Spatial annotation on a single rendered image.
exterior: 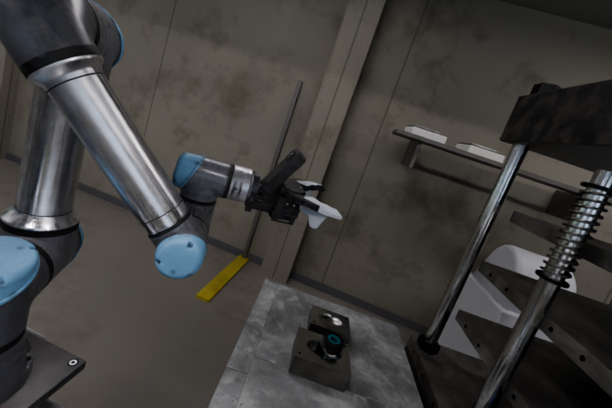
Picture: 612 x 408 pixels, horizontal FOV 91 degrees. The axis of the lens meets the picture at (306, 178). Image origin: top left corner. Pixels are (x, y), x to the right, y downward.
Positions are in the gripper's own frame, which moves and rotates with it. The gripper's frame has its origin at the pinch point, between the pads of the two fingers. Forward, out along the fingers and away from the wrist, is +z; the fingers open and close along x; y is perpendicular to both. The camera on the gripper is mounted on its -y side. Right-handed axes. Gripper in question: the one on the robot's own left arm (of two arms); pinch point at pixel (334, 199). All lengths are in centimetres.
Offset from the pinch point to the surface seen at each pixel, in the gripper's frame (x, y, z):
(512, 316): -61, 72, 187
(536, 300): 6, 13, 74
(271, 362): -10, 68, 8
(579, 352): 21, 16, 73
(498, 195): -35, -8, 86
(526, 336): 9, 24, 75
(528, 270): -74, 42, 194
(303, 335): -17, 62, 19
